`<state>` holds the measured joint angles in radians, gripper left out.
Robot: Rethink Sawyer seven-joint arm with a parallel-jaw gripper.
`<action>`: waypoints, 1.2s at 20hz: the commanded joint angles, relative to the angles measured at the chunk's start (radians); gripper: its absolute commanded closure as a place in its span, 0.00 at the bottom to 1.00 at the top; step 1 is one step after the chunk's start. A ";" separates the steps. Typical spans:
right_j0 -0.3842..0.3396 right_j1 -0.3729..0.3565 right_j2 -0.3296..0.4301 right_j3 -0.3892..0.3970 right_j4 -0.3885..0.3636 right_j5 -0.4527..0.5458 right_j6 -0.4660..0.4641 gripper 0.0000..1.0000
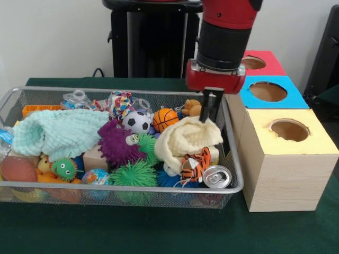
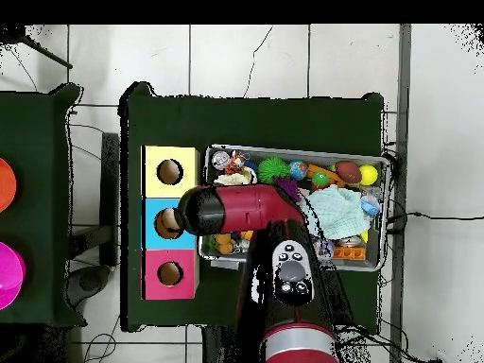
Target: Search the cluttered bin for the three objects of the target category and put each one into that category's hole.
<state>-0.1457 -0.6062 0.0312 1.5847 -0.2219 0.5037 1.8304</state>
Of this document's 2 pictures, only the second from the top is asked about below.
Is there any large green spiky ball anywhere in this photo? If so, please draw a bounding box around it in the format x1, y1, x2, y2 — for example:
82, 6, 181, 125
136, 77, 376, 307
257, 156, 292, 185

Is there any black tripod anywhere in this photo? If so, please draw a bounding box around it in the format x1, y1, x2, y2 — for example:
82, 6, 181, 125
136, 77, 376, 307
0, 26, 75, 71

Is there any small globe print ball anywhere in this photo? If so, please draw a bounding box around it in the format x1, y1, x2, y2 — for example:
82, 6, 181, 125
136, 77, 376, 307
289, 160, 311, 182

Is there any brown toy football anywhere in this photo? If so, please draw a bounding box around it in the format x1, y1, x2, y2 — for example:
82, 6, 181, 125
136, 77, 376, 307
336, 160, 364, 184

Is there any orange bear plush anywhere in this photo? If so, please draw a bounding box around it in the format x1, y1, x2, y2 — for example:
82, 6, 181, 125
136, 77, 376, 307
211, 233, 237, 256

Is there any black cable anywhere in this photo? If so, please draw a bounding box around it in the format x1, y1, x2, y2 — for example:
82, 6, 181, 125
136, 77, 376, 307
387, 208, 484, 225

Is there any orange disc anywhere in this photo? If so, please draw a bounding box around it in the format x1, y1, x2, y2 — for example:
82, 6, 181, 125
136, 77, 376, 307
0, 157, 18, 215

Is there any dark green side table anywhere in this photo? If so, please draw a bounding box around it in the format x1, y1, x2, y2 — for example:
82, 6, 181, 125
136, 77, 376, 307
0, 82, 84, 328

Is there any pale yellow cloth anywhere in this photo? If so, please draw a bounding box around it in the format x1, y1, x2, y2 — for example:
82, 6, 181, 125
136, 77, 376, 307
214, 169, 258, 189

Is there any mint green cloth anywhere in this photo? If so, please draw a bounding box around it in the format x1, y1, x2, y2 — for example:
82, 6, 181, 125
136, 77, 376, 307
301, 186, 372, 240

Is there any yellow ball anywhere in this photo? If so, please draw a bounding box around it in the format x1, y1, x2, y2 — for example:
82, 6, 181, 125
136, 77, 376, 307
358, 164, 379, 186

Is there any dark green table cloth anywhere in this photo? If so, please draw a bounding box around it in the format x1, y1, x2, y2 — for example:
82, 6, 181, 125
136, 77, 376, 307
119, 81, 387, 334

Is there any silver drink can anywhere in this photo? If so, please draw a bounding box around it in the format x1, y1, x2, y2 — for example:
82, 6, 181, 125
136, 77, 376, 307
211, 150, 232, 171

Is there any clear mesh bin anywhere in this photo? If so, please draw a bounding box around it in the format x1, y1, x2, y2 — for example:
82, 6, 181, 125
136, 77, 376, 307
198, 143, 391, 273

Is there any pink disc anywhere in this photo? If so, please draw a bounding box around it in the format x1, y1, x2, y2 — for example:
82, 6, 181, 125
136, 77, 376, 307
0, 241, 27, 311

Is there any purple spiky ball with eyes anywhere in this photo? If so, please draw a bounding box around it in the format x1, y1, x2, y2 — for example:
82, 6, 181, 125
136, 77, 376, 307
273, 178, 303, 202

